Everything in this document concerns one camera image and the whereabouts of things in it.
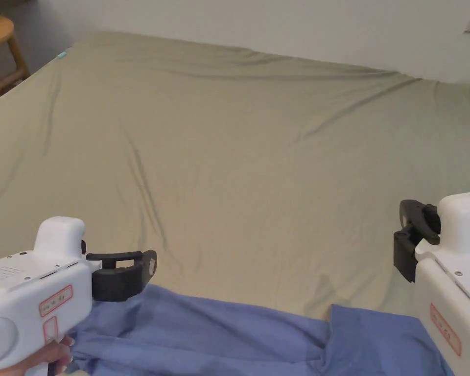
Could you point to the blue shirt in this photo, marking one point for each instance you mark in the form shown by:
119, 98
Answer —
219, 337

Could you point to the bed with beige sheet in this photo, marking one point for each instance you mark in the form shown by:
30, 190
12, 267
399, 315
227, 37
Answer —
235, 156

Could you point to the small teal label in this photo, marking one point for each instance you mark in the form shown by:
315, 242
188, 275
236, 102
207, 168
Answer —
63, 55

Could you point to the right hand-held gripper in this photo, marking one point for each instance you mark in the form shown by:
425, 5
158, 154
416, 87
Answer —
454, 274

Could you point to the person's left hand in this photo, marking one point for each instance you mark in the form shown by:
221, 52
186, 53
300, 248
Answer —
58, 352

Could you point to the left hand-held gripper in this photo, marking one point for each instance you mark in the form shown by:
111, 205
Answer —
27, 290

